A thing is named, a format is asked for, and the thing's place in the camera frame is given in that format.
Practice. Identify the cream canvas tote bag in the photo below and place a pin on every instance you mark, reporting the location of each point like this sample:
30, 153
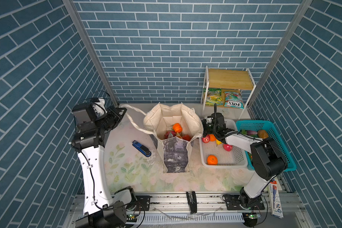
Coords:
172, 130

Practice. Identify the blue black stapler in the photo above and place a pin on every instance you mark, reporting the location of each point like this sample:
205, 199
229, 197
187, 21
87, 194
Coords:
141, 148

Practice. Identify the green Fox's candy bag top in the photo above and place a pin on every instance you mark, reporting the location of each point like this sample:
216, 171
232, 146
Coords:
170, 134

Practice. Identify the red bell pepper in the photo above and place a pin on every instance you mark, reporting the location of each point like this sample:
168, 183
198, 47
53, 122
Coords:
186, 137

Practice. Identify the white wooden two-tier shelf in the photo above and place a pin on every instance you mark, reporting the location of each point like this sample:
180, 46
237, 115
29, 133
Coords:
228, 80

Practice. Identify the white blue box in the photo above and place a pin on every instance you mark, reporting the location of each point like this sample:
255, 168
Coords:
275, 202

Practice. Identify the black rail clamp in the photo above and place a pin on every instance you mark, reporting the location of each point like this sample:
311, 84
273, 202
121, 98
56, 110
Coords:
192, 201

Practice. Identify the green fox's candy bag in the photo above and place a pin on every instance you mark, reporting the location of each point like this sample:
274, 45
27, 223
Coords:
233, 100
170, 134

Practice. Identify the white plastic basket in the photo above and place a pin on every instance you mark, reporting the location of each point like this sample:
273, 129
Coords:
233, 159

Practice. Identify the small orange tangerine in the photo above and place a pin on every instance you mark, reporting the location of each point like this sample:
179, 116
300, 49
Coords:
212, 138

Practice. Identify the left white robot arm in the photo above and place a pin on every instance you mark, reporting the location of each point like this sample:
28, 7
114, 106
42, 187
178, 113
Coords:
101, 208

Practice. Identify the teal plastic basket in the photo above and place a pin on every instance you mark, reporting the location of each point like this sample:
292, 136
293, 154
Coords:
256, 125

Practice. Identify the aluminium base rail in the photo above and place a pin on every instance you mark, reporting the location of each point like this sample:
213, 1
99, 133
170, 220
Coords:
170, 208

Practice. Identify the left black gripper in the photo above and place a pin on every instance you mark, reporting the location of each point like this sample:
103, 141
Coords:
111, 112

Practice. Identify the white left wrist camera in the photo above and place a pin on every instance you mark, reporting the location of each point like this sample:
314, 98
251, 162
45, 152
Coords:
98, 105

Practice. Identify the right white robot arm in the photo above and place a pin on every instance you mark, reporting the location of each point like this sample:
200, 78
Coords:
268, 160

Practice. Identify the green yellow candy bag lower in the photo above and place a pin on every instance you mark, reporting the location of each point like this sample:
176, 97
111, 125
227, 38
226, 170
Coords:
214, 96

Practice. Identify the brown potato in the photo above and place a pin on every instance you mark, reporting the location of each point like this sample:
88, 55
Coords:
262, 134

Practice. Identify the purple eggplant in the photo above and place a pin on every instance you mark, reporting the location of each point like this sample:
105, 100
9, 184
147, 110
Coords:
250, 132

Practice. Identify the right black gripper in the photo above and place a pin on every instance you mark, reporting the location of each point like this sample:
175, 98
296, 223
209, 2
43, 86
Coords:
204, 123

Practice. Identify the green Fox's candy bag lower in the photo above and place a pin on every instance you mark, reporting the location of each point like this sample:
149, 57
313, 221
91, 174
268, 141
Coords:
233, 100

